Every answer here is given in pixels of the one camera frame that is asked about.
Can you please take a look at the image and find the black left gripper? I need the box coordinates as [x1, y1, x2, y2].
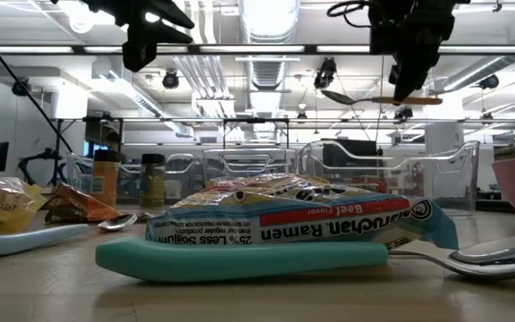
[51, 0, 196, 73]

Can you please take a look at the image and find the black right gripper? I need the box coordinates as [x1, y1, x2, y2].
[367, 0, 456, 102]

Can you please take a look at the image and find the orange-handled metal spoon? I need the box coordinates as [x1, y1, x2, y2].
[320, 89, 443, 107]

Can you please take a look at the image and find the green herb spice jar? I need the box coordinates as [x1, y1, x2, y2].
[139, 153, 167, 209]

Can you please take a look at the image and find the orange spice jar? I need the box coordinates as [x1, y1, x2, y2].
[90, 149, 120, 208]

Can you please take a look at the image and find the beef flavor ramen packet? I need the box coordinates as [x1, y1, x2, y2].
[145, 173, 460, 250]

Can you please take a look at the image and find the orange snack packet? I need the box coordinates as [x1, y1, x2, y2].
[42, 182, 122, 224]

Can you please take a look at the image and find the overhead light bar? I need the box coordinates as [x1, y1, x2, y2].
[0, 43, 515, 57]

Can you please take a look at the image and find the wide black monitor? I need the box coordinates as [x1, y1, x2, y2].
[322, 138, 378, 169]

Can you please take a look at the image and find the clear plastic bin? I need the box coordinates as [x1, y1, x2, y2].
[297, 140, 481, 216]
[66, 151, 205, 202]
[202, 147, 299, 182]

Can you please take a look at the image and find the silver ventilation duct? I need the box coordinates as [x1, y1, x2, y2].
[431, 21, 515, 95]
[238, 0, 302, 140]

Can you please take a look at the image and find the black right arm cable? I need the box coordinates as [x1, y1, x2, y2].
[326, 0, 375, 29]

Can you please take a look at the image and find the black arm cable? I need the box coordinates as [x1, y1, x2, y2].
[326, 0, 375, 29]
[0, 12, 74, 154]

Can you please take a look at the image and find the black background rig frame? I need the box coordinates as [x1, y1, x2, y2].
[223, 117, 291, 149]

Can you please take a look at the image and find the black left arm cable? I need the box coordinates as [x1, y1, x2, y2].
[0, 12, 74, 154]

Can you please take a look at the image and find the teal-handled metal spoon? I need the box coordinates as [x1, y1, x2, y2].
[95, 232, 515, 283]

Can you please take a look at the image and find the light-blue-handled metal spoon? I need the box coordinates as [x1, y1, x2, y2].
[0, 213, 139, 258]

